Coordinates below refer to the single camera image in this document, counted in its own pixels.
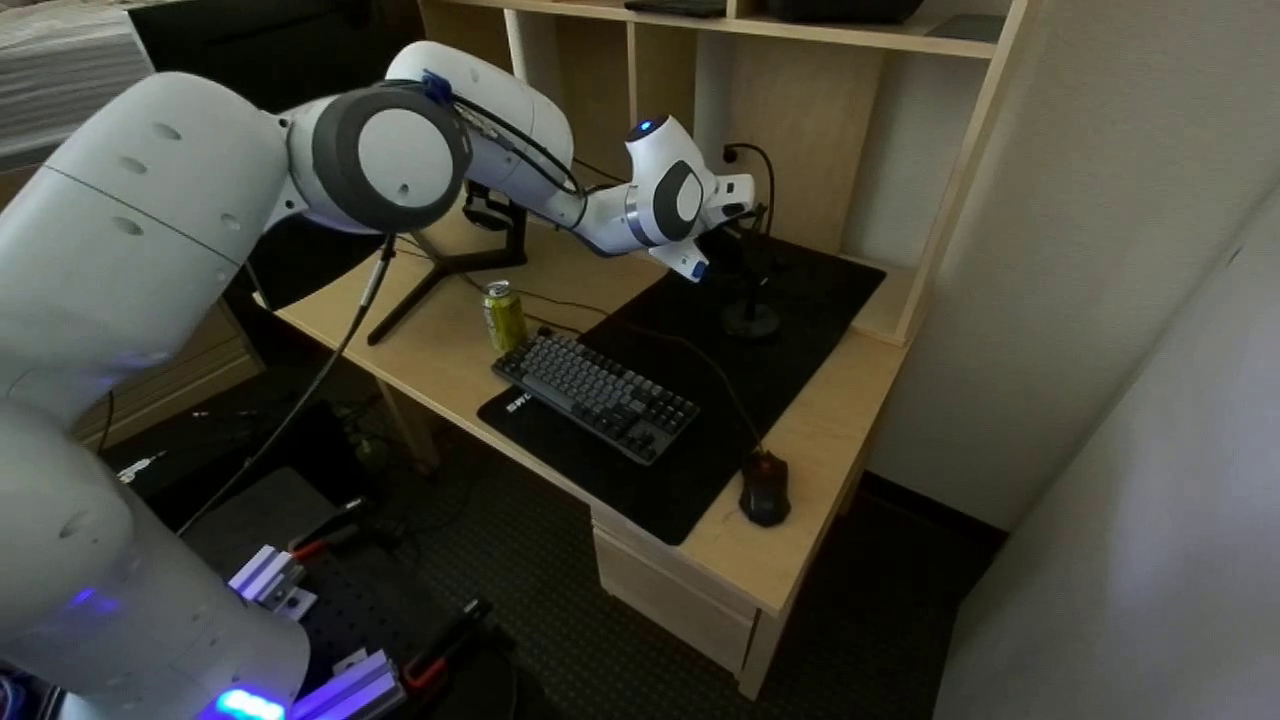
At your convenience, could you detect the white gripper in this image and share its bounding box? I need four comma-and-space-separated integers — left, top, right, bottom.
700, 173, 755, 228

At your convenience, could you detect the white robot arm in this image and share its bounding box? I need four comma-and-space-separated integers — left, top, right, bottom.
0, 41, 755, 720

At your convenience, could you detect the black desk mat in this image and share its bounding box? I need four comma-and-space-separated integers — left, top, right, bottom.
478, 235, 882, 543

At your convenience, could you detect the wooden shelf unit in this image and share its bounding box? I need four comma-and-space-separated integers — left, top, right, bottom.
414, 0, 1030, 344

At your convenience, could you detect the black tripod stand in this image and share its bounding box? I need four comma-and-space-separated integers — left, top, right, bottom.
369, 184, 527, 344

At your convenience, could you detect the grey mechanical keyboard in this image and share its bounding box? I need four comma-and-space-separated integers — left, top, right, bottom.
493, 331, 700, 467

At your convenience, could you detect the green drink can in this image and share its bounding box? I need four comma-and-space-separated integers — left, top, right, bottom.
484, 278, 527, 355

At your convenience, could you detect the wooden desk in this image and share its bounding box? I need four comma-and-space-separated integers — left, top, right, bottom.
271, 196, 923, 703

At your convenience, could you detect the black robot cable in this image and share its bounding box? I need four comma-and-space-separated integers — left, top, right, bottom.
170, 232, 403, 543

